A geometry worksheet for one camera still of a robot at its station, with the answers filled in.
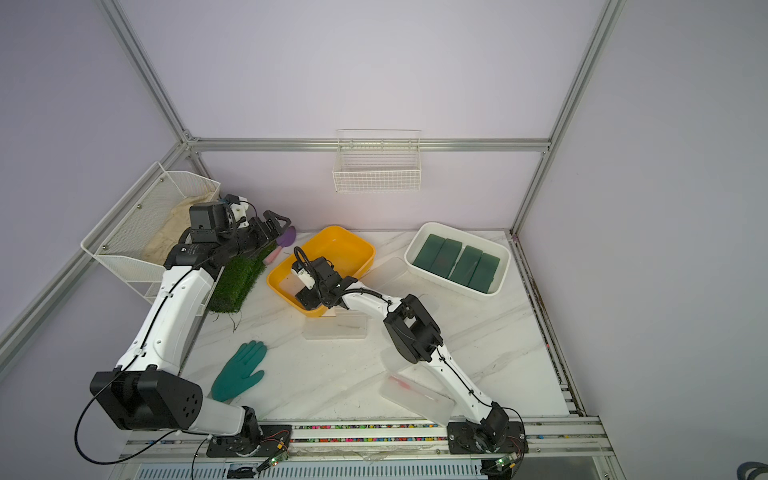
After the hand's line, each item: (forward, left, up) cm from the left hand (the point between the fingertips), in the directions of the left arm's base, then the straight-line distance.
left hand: (280, 233), depth 77 cm
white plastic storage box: (+24, -39, -25) cm, 52 cm away
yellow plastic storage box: (+19, -13, -31) cm, 38 cm away
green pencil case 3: (+13, -57, -30) cm, 66 cm away
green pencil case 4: (+9, -62, -29) cm, 69 cm away
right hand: (+1, -2, -29) cm, 29 cm away
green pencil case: (+19, -43, -29) cm, 56 cm away
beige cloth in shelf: (+2, +31, -2) cm, 31 cm away
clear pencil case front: (-33, -39, -32) cm, 60 cm away
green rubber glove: (-27, +15, -31) cm, 44 cm away
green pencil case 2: (+16, -50, -29) cm, 60 cm away
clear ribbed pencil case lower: (-22, -29, -31) cm, 48 cm away
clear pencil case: (+4, +6, -30) cm, 30 cm away
